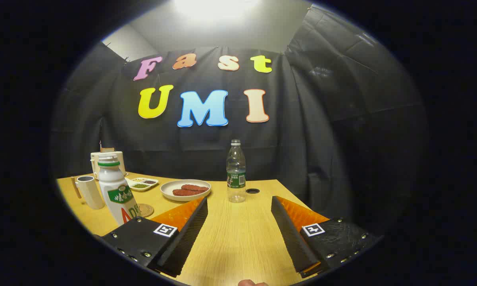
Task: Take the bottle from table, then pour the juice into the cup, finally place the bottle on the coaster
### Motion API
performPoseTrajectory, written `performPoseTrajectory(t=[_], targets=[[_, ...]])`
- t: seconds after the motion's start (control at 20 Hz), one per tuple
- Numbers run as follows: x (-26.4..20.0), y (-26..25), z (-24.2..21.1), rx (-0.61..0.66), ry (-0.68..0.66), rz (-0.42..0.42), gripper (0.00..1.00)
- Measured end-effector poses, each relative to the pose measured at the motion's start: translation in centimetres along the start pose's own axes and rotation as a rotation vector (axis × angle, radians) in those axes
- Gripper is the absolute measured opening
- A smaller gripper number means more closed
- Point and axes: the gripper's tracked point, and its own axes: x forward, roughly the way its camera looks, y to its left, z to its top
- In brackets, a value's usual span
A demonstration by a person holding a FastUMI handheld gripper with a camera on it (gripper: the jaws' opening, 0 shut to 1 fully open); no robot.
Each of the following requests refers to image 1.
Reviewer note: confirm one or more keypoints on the white divided dish with beans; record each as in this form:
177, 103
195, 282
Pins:
141, 186

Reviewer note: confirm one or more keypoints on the white round plate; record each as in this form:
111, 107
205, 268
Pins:
167, 190

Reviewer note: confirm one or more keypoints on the wooden table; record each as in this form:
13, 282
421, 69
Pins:
238, 238

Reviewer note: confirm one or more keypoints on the clear plastic water bottle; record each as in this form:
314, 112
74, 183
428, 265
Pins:
236, 178

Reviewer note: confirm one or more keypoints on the toast slice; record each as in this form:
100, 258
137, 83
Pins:
106, 149

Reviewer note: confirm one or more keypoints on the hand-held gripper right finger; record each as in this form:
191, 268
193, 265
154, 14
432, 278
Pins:
296, 242

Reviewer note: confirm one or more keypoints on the black backdrop cloth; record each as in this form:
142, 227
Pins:
302, 159

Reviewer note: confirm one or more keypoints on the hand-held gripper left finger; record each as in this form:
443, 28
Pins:
183, 242

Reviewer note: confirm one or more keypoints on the cream toaster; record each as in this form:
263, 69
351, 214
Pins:
122, 161

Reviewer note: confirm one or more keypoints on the red meat slice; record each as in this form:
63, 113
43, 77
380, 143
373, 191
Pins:
197, 187
183, 192

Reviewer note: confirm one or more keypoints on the white juice bottle green collar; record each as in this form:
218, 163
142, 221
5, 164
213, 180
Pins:
117, 186

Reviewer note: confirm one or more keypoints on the round wooden coaster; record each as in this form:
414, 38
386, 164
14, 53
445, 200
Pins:
146, 210

